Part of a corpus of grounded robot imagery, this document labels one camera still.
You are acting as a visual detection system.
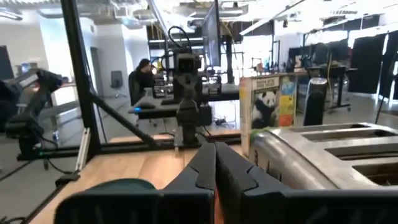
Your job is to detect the person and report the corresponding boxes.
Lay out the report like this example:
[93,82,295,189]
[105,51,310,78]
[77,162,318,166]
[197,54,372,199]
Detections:
[128,58,157,106]

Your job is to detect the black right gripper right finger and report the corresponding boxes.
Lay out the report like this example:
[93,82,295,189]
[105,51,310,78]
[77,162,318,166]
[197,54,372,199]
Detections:
[215,142,290,224]

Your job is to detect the silver four-slot toaster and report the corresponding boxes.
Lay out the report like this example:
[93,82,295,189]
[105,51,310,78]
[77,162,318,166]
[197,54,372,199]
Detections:
[248,122,398,191]

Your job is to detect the black computer monitor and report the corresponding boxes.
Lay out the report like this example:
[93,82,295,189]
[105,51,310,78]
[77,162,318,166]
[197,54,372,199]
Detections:
[201,0,223,68]

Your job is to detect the black computer mouse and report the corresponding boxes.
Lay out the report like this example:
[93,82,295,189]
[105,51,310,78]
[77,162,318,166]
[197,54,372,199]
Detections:
[133,102,156,111]

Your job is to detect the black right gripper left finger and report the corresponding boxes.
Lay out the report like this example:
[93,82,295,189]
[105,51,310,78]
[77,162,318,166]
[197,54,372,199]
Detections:
[161,142,217,224]

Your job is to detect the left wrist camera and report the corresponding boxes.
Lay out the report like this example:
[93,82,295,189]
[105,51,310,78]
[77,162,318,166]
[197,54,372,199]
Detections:
[174,51,202,78]

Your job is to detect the dark grey desk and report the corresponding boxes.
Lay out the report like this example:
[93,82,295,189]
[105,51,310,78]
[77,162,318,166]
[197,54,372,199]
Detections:
[128,82,242,122]

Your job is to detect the teal round plate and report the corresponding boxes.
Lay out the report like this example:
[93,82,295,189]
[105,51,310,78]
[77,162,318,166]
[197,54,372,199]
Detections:
[88,178,156,193]

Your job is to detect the black tower fan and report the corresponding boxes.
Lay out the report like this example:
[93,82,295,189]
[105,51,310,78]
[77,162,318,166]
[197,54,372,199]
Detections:
[303,77,329,127]

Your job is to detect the black partition panel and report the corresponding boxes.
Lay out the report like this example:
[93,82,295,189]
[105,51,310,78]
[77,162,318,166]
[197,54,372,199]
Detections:
[348,33,388,94]

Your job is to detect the black aluminium rig frame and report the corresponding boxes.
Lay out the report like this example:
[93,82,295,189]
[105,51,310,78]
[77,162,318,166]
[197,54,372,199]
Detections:
[17,0,243,161]

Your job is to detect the panda cereal box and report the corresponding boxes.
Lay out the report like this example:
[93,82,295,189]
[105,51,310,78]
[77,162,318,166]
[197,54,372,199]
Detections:
[239,74,299,158]

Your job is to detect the grey office chair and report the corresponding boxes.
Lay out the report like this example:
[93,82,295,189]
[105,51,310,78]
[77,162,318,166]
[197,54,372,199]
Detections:
[110,70,124,98]

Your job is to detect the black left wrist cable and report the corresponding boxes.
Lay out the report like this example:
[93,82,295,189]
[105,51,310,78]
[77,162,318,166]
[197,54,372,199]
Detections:
[167,26,193,54]

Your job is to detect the white frame bracket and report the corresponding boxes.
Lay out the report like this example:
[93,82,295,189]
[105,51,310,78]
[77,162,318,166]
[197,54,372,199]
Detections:
[75,127,91,172]

